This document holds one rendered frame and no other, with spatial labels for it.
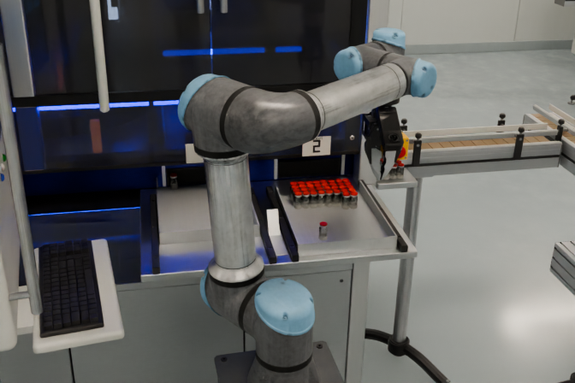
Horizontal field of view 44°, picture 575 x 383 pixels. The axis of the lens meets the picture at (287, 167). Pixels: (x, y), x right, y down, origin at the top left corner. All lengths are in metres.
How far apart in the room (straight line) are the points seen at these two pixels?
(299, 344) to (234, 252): 0.22
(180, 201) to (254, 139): 0.89
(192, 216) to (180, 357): 0.60
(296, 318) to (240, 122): 0.41
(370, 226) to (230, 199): 0.67
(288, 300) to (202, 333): 0.99
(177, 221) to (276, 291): 0.61
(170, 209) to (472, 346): 1.50
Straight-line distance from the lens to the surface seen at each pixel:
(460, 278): 3.44
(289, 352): 1.41
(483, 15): 7.38
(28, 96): 1.99
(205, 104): 1.25
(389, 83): 1.39
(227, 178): 1.32
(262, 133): 1.19
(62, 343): 1.70
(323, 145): 2.08
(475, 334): 3.09
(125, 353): 2.38
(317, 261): 1.78
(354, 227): 1.92
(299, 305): 1.38
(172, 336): 2.34
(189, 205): 2.04
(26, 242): 1.56
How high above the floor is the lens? 1.81
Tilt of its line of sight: 24 degrees down
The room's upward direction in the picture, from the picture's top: 1 degrees clockwise
